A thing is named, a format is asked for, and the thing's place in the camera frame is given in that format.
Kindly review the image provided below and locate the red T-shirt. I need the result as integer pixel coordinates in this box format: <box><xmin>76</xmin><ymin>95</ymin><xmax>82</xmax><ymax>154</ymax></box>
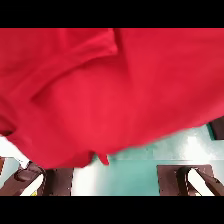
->
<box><xmin>0</xmin><ymin>27</ymin><xmax>224</xmax><ymax>170</ymax></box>

